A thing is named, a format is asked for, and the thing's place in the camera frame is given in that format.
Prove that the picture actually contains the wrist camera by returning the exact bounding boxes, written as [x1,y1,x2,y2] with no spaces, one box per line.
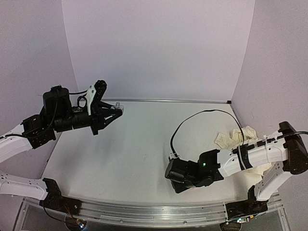
[85,80,107,116]
[168,153,180,161]

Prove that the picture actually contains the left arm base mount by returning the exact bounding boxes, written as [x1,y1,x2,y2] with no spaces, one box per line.
[39,178,82,215]

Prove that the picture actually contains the black camera cable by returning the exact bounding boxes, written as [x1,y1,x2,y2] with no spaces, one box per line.
[0,88,90,140]
[169,109,308,156]

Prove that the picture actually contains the black left camera cable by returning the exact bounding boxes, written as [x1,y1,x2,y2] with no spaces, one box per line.
[0,88,90,140]

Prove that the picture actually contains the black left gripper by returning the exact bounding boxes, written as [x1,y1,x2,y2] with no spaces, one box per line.
[54,102,124,136]

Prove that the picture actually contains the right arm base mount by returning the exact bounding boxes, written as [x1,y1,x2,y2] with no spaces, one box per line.
[225,185,268,221]

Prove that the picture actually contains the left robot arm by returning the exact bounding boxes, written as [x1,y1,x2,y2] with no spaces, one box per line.
[0,80,124,210]

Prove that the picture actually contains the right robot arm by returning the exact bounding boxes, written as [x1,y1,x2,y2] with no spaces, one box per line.
[165,121,308,201]

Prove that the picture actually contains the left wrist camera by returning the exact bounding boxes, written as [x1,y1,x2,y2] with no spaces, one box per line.
[85,80,107,116]

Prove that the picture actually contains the black right camera cable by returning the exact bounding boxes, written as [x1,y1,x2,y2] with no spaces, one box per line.
[169,109,308,156]

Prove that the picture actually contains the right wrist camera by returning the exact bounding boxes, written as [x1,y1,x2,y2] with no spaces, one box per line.
[168,153,180,161]

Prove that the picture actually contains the aluminium front rail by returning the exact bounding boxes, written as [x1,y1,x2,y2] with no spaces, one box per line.
[13,192,290,231]

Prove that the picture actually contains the cream cloth sleeve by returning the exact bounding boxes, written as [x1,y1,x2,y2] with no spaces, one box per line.
[214,126,272,178]

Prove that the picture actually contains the clear nail polish bottle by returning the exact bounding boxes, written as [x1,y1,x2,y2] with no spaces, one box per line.
[111,102,124,112]

